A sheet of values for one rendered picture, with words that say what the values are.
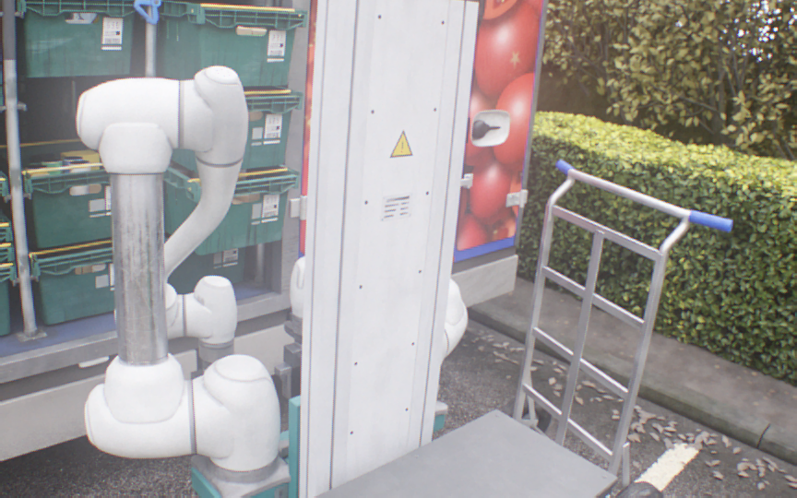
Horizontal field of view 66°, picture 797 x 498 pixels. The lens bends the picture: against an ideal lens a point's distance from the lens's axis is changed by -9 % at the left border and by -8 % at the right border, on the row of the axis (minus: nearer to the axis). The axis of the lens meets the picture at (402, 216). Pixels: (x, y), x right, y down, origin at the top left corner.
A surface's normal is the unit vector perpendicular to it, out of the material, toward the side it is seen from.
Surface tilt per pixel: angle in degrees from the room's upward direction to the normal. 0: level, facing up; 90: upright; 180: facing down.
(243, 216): 99
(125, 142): 86
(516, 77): 90
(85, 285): 97
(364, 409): 90
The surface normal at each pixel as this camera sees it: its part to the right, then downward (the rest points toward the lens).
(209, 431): 0.26, 0.15
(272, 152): 0.67, 0.42
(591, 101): -0.56, -0.33
